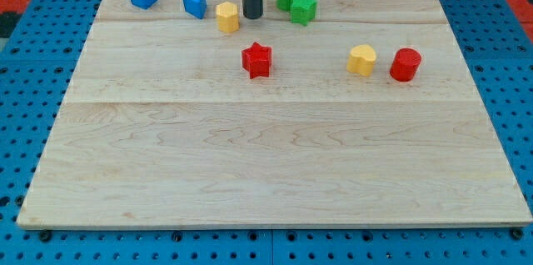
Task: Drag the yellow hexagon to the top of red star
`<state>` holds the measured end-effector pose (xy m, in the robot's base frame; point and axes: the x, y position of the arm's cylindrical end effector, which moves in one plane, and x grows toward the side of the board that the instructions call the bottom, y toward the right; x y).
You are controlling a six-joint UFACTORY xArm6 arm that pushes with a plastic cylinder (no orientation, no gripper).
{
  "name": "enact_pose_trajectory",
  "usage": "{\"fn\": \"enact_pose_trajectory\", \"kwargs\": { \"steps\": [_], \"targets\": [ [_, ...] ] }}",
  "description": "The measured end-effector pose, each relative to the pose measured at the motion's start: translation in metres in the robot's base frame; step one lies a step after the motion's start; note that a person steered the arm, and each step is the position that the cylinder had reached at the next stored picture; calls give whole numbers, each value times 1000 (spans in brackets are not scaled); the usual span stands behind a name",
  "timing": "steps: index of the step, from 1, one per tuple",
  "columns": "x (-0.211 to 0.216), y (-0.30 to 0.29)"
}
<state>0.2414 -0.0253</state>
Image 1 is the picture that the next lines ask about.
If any wooden board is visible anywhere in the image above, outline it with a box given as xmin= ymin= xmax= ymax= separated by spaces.
xmin=17 ymin=0 xmax=532 ymax=230

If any green star block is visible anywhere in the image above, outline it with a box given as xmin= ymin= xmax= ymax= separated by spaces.
xmin=290 ymin=0 xmax=317 ymax=26

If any red cylinder block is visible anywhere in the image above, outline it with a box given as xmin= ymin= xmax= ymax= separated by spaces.
xmin=389 ymin=47 xmax=422 ymax=82

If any yellow hexagon block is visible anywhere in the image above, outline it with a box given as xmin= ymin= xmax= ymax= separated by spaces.
xmin=216 ymin=2 xmax=239 ymax=33

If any yellow heart block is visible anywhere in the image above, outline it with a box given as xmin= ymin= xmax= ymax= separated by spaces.
xmin=346 ymin=44 xmax=376 ymax=77

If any red star block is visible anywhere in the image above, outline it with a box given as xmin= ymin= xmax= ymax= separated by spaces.
xmin=242 ymin=42 xmax=272 ymax=79

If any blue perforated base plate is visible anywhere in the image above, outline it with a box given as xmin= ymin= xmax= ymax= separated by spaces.
xmin=1 ymin=0 xmax=532 ymax=264

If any blue triangle block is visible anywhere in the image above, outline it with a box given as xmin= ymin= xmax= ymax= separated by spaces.
xmin=182 ymin=0 xmax=207 ymax=19

